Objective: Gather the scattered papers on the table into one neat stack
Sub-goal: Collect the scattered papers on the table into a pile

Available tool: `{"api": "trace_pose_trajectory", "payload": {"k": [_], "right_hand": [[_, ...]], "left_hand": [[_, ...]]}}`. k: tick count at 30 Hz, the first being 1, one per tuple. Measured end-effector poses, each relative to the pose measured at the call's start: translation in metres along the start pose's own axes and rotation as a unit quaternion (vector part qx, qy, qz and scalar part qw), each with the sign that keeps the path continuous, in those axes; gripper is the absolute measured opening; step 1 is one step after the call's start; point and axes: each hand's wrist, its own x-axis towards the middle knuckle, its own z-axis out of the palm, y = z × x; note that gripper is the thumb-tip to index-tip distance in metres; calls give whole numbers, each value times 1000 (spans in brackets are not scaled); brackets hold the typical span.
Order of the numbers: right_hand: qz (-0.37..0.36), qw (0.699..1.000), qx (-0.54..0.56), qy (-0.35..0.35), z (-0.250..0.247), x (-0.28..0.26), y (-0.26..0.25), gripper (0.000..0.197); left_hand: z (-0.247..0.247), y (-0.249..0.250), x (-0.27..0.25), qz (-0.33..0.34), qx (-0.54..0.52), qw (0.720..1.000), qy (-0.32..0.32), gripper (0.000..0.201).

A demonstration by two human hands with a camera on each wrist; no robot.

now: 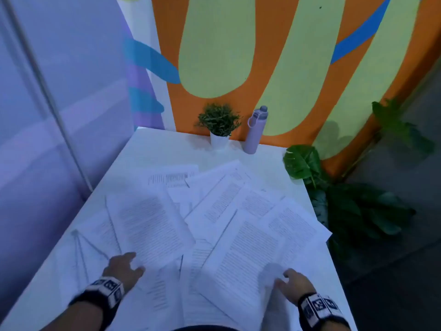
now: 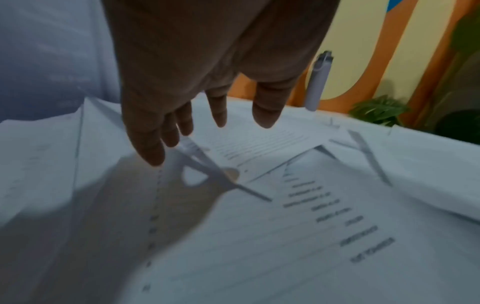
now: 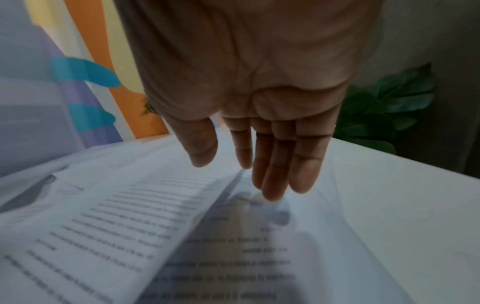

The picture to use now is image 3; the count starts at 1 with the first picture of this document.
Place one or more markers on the white table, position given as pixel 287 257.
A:
pixel 412 222

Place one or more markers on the large green monstera plant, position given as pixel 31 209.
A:
pixel 390 98

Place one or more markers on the pile of printed papers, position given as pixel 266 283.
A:
pixel 112 231

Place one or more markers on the small green plant white pot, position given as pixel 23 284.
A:
pixel 149 107

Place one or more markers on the person's right hand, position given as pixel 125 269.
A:
pixel 243 59

